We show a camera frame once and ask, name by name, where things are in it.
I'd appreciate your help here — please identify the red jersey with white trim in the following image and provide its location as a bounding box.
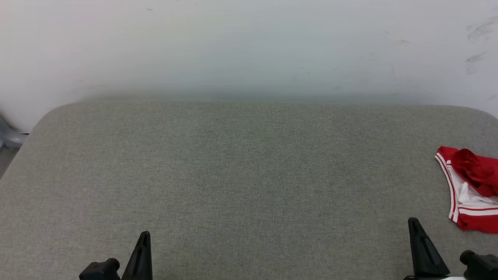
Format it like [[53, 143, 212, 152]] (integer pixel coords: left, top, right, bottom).
[[435, 145, 498, 234]]

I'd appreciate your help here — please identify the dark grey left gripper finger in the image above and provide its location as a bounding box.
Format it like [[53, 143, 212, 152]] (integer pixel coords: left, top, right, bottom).
[[121, 231, 153, 280], [79, 257, 121, 280]]

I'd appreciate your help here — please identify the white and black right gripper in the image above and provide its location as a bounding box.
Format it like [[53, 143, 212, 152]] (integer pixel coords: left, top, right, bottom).
[[404, 217, 498, 280]]

